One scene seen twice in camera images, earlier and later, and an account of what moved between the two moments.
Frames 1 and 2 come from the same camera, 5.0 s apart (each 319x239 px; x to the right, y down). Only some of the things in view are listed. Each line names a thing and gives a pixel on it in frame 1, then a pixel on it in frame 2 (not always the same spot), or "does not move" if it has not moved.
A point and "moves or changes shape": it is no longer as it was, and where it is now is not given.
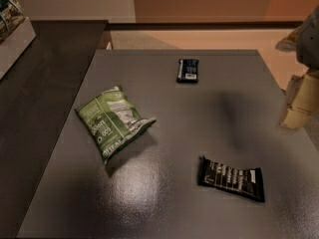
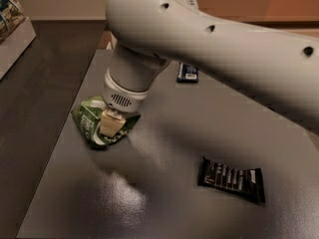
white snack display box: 14,45 does not move
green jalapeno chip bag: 113,120 moves or changes shape
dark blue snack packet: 187,71 does not move
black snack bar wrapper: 248,182 does not move
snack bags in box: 11,12 does not move
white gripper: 309,45 → 122,99
